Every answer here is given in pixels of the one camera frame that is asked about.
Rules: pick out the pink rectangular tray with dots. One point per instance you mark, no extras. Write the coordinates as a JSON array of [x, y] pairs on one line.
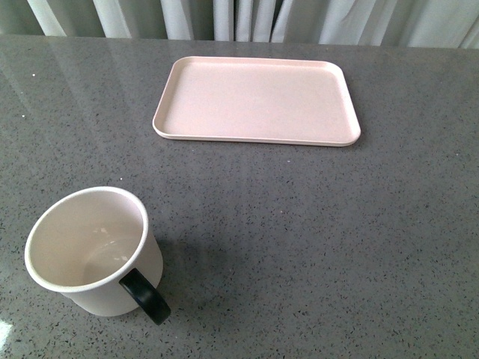
[[260, 100]]

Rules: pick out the white curtain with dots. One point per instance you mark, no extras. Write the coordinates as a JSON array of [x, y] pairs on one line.
[[428, 24]]

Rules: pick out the white mug black handle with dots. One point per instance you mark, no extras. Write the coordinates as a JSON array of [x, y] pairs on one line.
[[96, 248]]

